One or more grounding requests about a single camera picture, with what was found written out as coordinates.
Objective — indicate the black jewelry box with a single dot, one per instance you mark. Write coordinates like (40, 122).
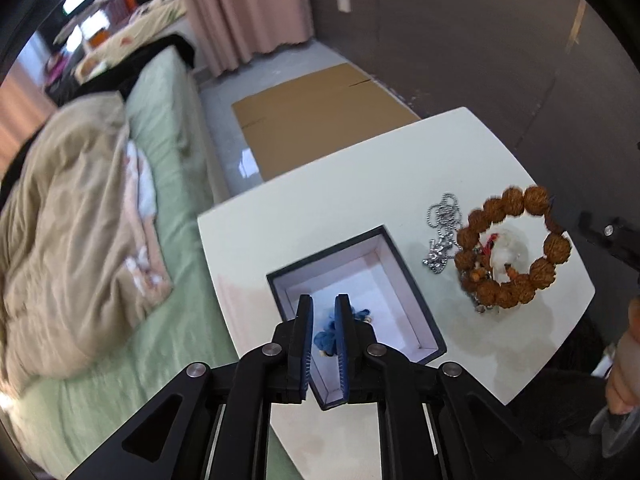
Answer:
(355, 309)

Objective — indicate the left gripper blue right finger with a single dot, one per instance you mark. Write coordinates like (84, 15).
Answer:
(343, 324)

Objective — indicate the pink curtain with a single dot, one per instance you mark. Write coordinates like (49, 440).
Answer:
(231, 32)
(24, 108)

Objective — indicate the person's right hand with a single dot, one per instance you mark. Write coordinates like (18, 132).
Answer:
(622, 388)

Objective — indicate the white bedside table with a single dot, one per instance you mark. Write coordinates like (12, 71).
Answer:
(354, 223)

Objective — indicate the patterned floral bedding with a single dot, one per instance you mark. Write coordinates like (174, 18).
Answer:
(143, 26)

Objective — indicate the white translucent pouch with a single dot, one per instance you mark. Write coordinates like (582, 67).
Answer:
(500, 249)

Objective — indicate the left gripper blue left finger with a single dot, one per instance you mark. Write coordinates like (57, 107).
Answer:
(304, 324)

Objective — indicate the wall socket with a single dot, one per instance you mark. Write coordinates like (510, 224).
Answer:
(344, 6)

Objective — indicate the black garment on bed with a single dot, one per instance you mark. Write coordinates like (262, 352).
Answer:
(97, 76)

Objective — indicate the pink curtain right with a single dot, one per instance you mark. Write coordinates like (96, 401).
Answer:
(231, 32)

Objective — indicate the flat cardboard sheet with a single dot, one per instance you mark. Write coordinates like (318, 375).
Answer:
(312, 116)

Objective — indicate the beige duvet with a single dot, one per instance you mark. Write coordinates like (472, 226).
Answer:
(81, 266)

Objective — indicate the pink curtain left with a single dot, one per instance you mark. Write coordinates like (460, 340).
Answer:
(24, 108)

